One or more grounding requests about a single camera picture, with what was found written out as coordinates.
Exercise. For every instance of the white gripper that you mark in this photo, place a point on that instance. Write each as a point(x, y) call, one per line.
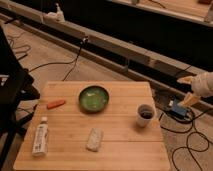
point(202, 85)

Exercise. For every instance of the green ceramic bowl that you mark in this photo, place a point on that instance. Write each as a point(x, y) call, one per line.
point(93, 99)

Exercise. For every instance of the blue power box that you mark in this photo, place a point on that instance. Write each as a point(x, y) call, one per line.
point(176, 110)

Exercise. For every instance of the white sponge block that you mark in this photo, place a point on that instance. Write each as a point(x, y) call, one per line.
point(94, 140)

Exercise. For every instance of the orange carrot-shaped toy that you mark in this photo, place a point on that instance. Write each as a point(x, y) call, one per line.
point(55, 104)

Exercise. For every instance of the white tube bottle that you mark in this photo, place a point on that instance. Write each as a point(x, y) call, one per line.
point(40, 139)

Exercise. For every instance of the black chair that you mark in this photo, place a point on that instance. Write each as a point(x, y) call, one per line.
point(16, 85)

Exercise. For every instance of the grey metal rail frame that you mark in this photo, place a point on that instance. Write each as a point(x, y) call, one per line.
point(157, 43)

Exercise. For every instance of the white object on rail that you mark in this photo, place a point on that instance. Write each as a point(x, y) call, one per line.
point(58, 15)

